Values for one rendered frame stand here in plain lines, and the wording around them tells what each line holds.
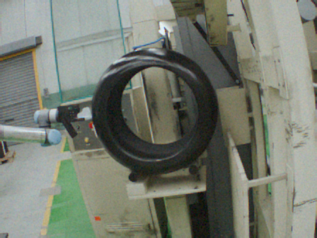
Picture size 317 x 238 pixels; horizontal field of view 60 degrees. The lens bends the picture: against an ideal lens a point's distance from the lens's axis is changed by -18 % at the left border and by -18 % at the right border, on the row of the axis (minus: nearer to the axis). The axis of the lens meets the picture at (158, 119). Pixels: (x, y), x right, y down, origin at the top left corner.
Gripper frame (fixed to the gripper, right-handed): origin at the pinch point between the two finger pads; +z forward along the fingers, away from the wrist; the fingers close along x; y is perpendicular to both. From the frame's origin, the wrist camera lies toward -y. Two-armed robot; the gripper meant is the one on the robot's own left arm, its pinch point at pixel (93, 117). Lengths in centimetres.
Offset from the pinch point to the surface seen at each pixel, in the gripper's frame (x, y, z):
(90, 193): 61, -66, -32
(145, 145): 15.2, -17.9, 21.8
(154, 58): -11.6, 25.8, 33.4
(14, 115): 735, -91, -566
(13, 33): 753, 198, -566
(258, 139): 22, -20, 83
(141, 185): -9.9, -30.7, 23.1
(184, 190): -10, -34, 43
